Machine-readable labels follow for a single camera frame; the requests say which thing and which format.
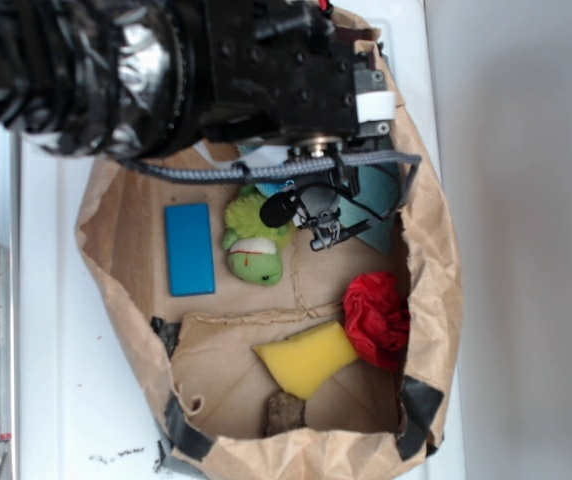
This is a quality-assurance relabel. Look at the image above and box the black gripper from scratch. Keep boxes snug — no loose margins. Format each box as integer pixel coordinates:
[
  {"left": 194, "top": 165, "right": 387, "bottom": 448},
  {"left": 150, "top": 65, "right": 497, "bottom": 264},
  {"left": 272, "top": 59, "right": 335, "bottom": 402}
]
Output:
[{"left": 185, "top": 0, "right": 397, "bottom": 151}]

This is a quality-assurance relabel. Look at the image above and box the blue-teal microfibre cloth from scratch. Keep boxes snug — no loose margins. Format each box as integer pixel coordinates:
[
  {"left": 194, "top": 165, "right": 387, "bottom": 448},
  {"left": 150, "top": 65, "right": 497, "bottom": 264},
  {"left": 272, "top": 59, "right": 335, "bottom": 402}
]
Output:
[{"left": 255, "top": 162, "right": 402, "bottom": 255}]

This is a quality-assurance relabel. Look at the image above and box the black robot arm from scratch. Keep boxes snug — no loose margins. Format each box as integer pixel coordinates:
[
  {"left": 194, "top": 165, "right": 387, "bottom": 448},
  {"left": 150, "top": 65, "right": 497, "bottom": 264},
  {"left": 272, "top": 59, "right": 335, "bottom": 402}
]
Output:
[{"left": 0, "top": 1, "right": 395, "bottom": 160}]

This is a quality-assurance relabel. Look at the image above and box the red crumpled cloth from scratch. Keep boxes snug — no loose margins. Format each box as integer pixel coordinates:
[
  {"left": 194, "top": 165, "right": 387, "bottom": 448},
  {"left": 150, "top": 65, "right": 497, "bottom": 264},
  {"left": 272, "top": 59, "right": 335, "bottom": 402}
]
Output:
[{"left": 342, "top": 272, "right": 411, "bottom": 372}]

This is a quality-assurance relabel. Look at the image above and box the green plush frog toy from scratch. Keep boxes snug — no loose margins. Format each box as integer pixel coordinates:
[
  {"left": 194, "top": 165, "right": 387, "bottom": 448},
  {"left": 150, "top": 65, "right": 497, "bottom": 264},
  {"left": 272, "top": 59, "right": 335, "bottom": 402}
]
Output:
[{"left": 222, "top": 186, "right": 295, "bottom": 286}]

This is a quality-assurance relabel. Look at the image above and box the blue rectangular block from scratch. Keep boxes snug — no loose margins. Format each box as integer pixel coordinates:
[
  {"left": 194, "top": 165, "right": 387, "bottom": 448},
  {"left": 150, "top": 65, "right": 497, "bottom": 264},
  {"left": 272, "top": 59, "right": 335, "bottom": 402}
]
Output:
[{"left": 164, "top": 203, "right": 216, "bottom": 297}]

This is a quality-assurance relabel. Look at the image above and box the brown paper bag tray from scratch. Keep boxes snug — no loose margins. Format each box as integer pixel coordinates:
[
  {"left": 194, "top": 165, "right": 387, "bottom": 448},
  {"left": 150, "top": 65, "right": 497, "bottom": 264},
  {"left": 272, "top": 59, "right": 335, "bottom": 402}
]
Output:
[{"left": 74, "top": 4, "right": 464, "bottom": 480}]

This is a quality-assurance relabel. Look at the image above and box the yellow sponge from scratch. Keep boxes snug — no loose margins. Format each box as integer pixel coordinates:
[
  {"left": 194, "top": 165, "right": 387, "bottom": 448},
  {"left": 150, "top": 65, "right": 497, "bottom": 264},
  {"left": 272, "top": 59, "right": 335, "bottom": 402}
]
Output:
[{"left": 252, "top": 321, "right": 358, "bottom": 400}]

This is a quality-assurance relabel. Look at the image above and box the brown rock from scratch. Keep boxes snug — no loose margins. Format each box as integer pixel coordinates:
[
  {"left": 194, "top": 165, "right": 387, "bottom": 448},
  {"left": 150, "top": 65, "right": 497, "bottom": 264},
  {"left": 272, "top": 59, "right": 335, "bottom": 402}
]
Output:
[{"left": 264, "top": 391, "right": 306, "bottom": 437}]

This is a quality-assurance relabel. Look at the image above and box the grey braided cable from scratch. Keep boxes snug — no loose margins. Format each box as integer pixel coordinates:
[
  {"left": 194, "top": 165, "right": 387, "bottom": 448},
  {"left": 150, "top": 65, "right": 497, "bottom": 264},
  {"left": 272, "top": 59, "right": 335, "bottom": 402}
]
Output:
[{"left": 110, "top": 149, "right": 423, "bottom": 186}]

